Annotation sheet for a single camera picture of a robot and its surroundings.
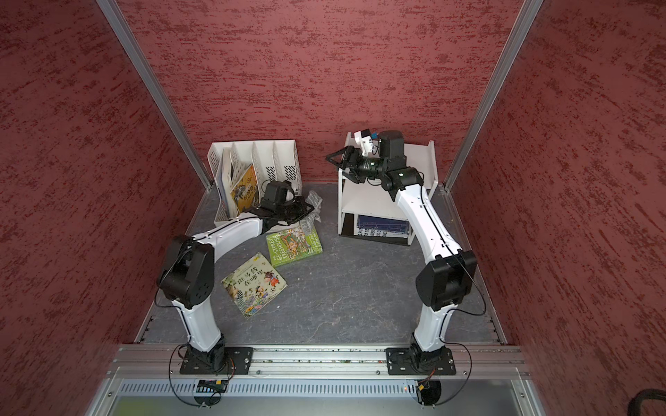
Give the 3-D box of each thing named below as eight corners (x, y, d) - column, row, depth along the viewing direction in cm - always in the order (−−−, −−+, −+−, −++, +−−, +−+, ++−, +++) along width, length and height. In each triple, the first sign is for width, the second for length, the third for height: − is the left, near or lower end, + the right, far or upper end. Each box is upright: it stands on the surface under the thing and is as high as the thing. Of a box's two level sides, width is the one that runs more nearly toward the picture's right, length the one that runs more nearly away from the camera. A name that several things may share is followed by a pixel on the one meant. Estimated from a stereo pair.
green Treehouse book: (272, 268, 95) (270, 264, 92) (267, 240, 103) (265, 235, 100) (323, 253, 99) (323, 248, 97) (315, 227, 107) (314, 222, 104)
